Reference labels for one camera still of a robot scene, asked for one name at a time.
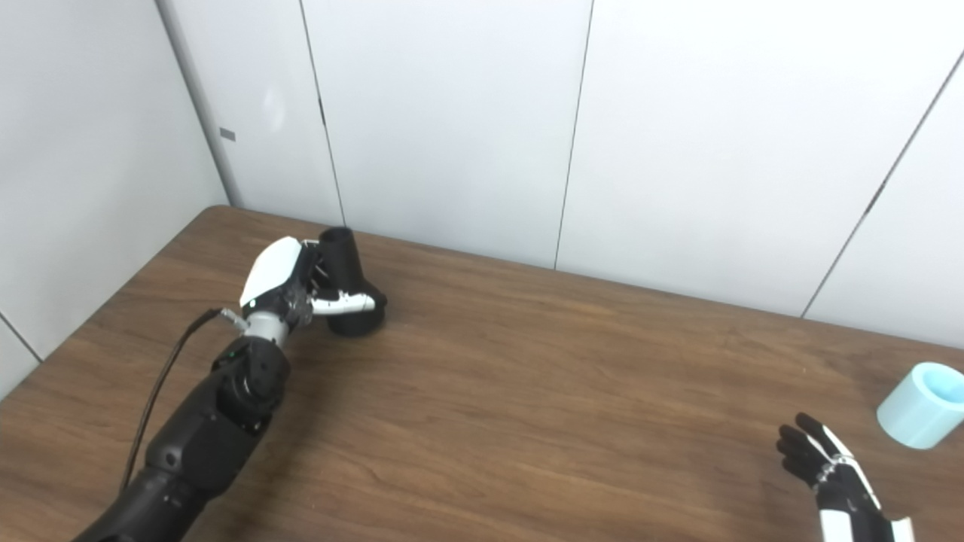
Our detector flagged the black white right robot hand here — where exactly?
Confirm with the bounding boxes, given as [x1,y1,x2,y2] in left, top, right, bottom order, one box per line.
[776,413,916,542]

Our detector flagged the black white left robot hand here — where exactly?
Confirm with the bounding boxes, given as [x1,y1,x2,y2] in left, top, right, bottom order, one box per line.
[239,236,377,332]

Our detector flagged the black funnel-shaped nozzle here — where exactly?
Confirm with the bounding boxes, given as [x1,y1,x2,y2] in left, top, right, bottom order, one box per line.
[316,227,389,337]

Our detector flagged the light-blue hose piece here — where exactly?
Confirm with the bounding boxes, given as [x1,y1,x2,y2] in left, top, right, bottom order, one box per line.
[876,362,964,451]

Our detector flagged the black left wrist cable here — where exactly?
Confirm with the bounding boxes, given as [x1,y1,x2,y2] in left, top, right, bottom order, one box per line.
[119,307,249,494]

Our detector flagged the grey wall corner post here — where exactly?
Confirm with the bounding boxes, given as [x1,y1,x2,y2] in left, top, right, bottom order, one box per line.
[154,0,246,208]

